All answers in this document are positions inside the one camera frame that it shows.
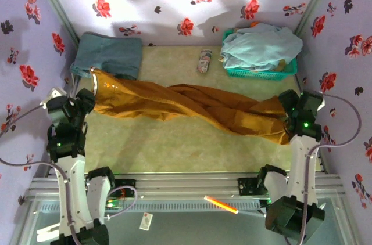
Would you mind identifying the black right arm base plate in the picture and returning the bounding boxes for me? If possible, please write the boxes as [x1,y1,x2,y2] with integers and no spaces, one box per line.
[237,177,262,196]

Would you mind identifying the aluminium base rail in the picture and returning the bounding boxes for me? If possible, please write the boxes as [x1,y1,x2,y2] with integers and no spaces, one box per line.
[26,172,346,199]

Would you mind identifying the orange marker pen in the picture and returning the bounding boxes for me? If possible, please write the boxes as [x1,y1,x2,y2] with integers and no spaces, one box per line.
[203,194,239,215]

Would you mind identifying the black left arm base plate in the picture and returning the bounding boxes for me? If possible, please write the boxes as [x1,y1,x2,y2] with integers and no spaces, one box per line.
[113,179,137,199]

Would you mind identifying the light blue garment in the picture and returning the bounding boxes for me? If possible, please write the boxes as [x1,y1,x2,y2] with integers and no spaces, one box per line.
[220,23,304,71]

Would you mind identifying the brown trousers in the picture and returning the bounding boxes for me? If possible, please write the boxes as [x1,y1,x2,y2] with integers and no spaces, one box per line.
[89,66,291,146]

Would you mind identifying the tan garment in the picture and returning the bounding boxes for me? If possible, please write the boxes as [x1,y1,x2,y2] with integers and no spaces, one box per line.
[273,60,294,72]

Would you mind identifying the small white card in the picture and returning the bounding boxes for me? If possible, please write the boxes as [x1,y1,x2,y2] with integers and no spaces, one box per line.
[138,212,154,231]

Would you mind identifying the small circuit board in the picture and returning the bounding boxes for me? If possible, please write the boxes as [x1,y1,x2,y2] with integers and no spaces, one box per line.
[106,198,122,210]

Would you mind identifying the green plastic basket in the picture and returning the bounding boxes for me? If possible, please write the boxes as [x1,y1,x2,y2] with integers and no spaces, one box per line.
[222,28,299,81]

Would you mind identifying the white plastic clip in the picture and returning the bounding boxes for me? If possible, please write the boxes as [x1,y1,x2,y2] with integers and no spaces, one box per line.
[36,224,62,243]

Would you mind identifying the grey slotted cable duct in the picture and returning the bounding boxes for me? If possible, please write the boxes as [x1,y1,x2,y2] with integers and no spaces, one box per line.
[37,200,268,214]

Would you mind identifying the folded teal trousers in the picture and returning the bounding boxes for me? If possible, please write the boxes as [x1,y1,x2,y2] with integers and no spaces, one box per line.
[69,31,144,81]

